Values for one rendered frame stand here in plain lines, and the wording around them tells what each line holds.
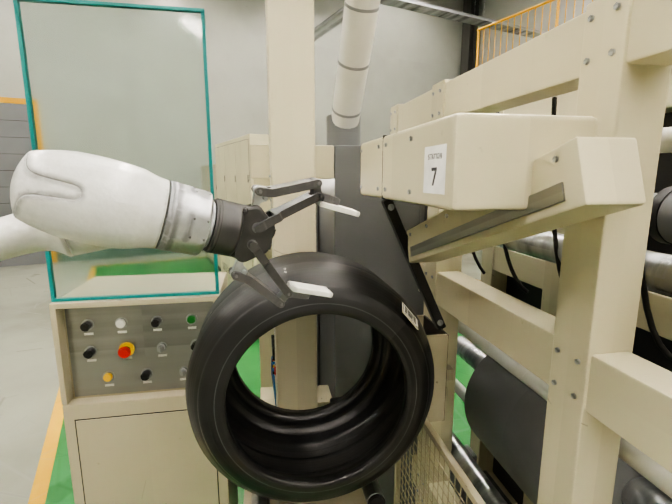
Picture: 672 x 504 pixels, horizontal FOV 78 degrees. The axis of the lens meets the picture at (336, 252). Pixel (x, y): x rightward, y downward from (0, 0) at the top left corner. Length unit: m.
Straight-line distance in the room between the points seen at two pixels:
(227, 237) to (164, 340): 1.15
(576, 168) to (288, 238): 0.82
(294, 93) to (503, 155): 0.70
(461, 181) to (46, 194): 0.54
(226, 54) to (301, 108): 9.19
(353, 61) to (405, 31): 11.08
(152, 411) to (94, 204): 1.30
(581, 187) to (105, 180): 0.60
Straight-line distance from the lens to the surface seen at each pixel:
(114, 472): 1.91
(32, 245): 0.70
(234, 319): 0.92
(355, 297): 0.92
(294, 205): 0.60
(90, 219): 0.53
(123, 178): 0.53
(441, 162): 0.71
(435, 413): 1.48
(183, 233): 0.54
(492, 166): 0.70
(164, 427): 1.77
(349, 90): 1.73
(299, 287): 0.64
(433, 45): 13.25
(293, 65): 1.27
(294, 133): 1.24
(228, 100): 10.21
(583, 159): 0.67
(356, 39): 1.65
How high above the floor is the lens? 1.69
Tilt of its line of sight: 10 degrees down
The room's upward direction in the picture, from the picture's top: straight up
